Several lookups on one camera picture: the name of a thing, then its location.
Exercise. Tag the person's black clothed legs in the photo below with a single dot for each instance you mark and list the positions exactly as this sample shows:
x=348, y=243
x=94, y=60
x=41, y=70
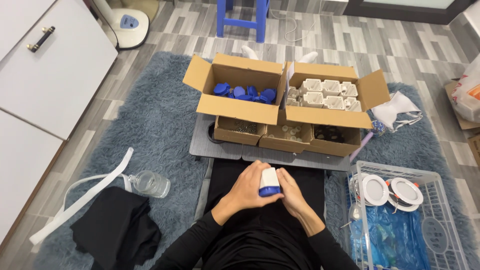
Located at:
x=262, y=232

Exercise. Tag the blue plastic bag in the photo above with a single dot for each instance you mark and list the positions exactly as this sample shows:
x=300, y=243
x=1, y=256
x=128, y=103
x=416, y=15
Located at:
x=393, y=236

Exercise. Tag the blue-grey shaggy rug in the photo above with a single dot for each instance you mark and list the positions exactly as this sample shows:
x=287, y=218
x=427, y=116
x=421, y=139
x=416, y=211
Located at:
x=157, y=123

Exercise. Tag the white round downlight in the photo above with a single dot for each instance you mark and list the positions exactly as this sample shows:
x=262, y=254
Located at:
x=406, y=192
x=375, y=189

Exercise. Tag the person's left foot white sock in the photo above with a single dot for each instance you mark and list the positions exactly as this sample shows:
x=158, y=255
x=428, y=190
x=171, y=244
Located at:
x=250, y=52

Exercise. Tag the white floor fan base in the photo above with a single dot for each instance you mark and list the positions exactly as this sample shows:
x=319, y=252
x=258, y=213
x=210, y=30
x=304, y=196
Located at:
x=125, y=22

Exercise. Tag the cardboard box of white housings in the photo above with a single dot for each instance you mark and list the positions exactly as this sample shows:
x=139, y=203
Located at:
x=330, y=93

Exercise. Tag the white socket box blue lid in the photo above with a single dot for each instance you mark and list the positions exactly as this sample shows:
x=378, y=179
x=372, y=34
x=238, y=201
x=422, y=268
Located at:
x=269, y=182

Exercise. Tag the grey low folding table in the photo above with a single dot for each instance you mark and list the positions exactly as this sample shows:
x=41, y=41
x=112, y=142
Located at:
x=225, y=148

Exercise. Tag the small cardboard box of screws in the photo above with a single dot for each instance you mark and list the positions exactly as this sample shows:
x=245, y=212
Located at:
x=240, y=129

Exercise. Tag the group of white socket housings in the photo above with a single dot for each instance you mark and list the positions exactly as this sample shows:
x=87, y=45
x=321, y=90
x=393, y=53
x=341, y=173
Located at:
x=324, y=95

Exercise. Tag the small cardboard box black rings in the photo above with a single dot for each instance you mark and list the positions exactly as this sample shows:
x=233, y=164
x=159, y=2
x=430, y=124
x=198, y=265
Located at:
x=332, y=138

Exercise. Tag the small cardboard box white caps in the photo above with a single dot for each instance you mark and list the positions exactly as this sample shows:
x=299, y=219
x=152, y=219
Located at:
x=287, y=135

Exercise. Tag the white plastic crate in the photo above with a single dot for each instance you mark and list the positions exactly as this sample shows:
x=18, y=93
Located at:
x=438, y=225

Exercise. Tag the blue plastic stool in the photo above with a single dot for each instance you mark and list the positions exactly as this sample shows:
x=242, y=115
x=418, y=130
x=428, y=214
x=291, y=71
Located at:
x=243, y=18

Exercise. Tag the cardboard box of blue lids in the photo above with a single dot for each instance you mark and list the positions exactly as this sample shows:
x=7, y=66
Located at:
x=234, y=88

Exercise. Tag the black folded cloth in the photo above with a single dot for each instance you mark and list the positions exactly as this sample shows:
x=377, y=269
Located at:
x=116, y=228

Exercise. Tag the white plastic bag red print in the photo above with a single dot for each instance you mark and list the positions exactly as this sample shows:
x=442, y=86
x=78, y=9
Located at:
x=468, y=93

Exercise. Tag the person's foot white sock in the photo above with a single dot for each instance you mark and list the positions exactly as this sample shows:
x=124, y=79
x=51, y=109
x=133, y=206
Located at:
x=308, y=57
x=250, y=52

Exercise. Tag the person's left hand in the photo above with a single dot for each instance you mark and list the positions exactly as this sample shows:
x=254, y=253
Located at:
x=245, y=191

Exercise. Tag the person's right foot white sock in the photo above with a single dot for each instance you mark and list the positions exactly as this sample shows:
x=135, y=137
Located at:
x=308, y=57

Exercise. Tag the heap of blue lids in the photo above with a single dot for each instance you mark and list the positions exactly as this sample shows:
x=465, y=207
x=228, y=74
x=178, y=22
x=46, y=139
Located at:
x=245, y=93

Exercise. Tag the clear plastic water bottle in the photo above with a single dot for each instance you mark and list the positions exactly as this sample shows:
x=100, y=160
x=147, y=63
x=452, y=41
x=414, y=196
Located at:
x=150, y=183

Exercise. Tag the person's right hand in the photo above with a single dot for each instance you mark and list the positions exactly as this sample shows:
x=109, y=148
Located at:
x=290, y=195

